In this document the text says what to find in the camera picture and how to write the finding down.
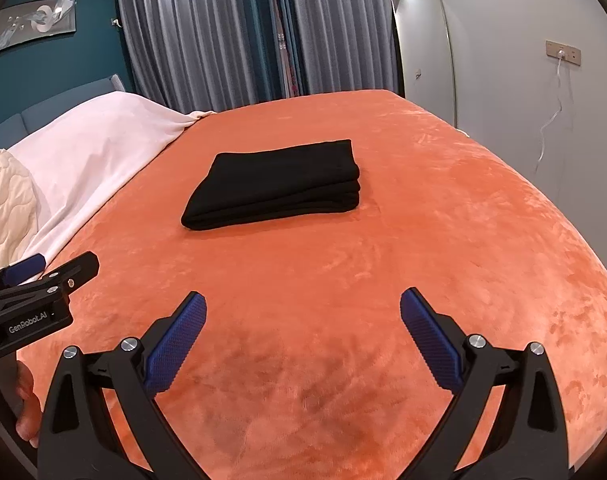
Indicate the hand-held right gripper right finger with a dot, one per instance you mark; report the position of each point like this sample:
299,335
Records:
431,345

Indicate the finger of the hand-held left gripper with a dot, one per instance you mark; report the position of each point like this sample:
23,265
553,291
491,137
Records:
78,266
26,267

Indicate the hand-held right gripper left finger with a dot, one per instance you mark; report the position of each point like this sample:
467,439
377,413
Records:
176,345

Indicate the black pants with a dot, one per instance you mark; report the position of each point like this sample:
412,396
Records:
278,185

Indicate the person's left hand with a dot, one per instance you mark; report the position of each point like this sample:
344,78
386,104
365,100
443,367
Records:
27,400

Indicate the cream quilted jacket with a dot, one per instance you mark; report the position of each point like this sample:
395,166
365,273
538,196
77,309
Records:
8,210

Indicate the orange plush blanket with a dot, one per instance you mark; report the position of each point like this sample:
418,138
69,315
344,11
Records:
358,270

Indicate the white bed sheet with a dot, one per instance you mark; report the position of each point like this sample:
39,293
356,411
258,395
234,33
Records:
98,150

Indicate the blue padded headboard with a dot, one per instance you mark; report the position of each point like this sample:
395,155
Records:
58,102

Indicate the grey curtain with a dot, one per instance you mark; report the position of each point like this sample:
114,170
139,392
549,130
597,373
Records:
348,25
198,35

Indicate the standing mirror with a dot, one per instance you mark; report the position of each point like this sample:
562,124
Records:
426,50

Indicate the blue curtain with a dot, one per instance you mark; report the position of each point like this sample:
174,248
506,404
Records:
287,20

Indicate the wall picture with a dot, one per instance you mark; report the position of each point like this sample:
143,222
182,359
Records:
28,25

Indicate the beige wall socket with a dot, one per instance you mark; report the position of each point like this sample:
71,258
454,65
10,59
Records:
566,52

